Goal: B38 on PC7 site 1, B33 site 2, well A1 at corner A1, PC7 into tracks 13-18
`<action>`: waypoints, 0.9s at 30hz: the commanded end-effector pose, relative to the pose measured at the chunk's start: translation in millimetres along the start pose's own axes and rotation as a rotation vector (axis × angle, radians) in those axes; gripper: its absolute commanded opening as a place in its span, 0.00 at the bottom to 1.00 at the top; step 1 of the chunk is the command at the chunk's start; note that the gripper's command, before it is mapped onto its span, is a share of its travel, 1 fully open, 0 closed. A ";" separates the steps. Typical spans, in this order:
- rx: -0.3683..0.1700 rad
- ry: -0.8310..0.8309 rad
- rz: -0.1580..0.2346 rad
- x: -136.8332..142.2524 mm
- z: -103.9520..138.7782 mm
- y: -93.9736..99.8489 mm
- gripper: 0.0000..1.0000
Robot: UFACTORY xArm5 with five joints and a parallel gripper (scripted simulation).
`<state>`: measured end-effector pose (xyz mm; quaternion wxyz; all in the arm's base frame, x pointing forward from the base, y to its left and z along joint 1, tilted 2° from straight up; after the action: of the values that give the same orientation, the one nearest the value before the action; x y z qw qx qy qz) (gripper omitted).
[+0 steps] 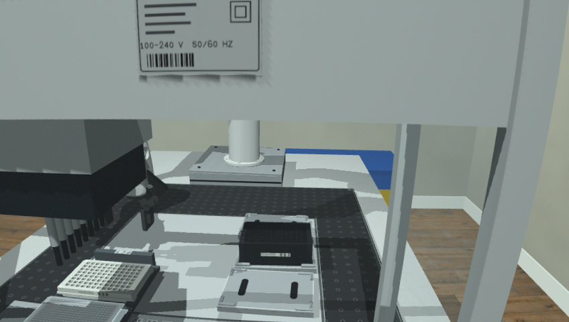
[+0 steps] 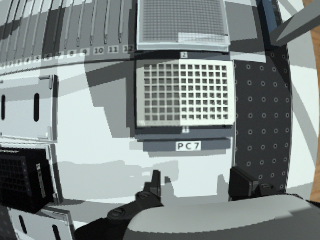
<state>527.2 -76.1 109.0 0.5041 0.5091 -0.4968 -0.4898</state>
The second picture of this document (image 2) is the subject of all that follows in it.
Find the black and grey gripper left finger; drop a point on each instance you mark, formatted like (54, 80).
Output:
(113, 227)

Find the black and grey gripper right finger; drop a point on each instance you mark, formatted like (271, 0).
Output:
(243, 186)

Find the dark grey perforated base plate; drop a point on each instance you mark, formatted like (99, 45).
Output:
(264, 120)

